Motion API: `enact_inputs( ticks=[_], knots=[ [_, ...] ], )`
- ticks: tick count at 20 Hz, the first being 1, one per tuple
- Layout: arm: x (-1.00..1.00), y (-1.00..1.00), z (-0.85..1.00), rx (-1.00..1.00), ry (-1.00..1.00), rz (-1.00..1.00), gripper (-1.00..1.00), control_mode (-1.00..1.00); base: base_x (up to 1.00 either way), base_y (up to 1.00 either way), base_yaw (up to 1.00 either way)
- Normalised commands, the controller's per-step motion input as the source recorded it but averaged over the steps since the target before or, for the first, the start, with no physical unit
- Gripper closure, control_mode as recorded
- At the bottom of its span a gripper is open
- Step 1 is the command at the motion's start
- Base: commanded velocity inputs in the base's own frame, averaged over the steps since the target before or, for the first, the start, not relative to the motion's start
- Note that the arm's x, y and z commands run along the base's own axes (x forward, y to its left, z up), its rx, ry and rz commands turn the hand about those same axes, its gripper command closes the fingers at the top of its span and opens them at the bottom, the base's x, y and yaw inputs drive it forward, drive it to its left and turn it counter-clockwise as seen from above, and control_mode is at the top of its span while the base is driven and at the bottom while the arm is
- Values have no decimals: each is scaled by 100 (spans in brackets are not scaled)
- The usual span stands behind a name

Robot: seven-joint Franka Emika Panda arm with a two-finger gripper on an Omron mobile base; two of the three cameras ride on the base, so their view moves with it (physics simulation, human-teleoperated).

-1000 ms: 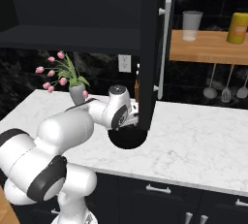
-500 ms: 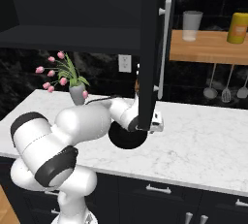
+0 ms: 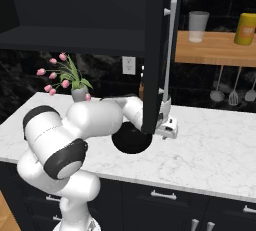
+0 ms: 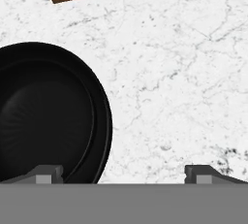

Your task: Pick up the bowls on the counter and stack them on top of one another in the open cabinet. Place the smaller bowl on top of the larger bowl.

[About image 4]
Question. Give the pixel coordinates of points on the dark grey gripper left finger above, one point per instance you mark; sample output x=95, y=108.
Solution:
x=45, y=173

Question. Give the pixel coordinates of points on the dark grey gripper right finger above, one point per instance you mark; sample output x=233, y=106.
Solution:
x=202, y=173

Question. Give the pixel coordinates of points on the black bowl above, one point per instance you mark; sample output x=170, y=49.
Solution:
x=48, y=111

